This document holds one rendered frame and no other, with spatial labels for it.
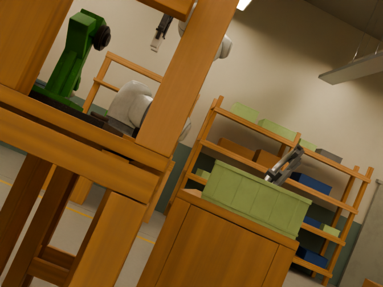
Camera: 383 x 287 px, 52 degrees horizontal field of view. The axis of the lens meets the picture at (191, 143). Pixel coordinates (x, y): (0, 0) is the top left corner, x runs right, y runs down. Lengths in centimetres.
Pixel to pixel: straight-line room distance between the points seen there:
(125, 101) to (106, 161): 100
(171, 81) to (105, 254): 42
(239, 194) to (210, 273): 33
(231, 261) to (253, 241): 12
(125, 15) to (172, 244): 591
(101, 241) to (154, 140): 26
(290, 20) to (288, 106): 158
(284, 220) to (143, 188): 84
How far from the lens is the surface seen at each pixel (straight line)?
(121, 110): 189
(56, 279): 195
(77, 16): 115
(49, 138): 95
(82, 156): 93
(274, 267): 163
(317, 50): 788
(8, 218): 184
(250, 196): 162
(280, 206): 163
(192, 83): 93
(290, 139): 684
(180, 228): 162
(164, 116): 91
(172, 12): 94
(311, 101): 767
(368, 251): 837
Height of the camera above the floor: 87
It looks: 4 degrees up
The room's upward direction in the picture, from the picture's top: 24 degrees clockwise
